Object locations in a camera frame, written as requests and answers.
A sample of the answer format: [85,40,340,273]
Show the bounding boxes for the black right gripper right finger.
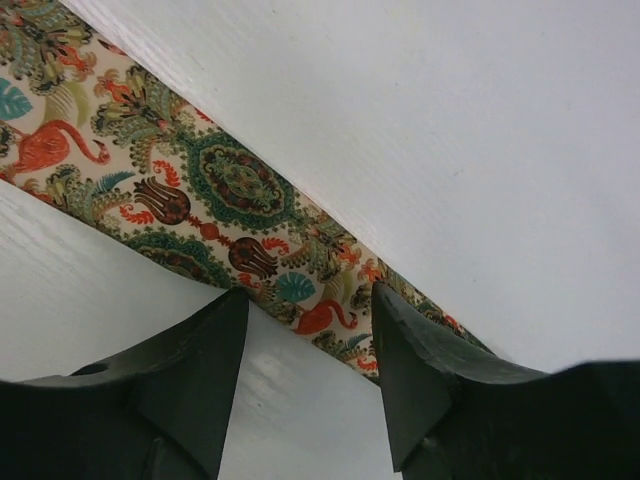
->
[372,283,639,479]

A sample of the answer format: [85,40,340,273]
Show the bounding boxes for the paisley flamingo patterned tie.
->
[1,1,473,380]

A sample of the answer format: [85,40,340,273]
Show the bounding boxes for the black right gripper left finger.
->
[1,289,249,479]

